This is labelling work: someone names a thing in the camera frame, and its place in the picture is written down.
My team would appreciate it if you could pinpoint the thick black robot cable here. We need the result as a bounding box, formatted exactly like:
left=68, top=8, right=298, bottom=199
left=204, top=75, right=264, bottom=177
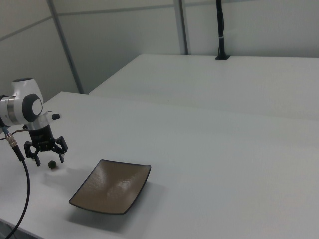
left=0, top=126, right=32, bottom=239

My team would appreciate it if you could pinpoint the grey metal partition post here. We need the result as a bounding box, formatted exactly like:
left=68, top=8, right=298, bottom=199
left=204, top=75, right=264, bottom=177
left=173, top=0, right=189, bottom=56
left=46, top=0, right=85, bottom=95

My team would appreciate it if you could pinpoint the black camera pole, white band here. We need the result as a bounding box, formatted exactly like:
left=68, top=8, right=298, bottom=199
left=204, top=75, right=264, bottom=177
left=215, top=0, right=231, bottom=61

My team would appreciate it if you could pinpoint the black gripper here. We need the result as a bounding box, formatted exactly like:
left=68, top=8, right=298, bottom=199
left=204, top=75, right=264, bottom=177
left=23, top=123, right=69, bottom=167

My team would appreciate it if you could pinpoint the brown square ceramic plate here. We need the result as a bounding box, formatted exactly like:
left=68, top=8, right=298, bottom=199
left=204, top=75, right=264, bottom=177
left=68, top=159, right=152, bottom=216

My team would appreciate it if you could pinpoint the white side table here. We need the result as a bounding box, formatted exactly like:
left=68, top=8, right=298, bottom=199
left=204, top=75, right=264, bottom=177
left=88, top=53, right=319, bottom=120

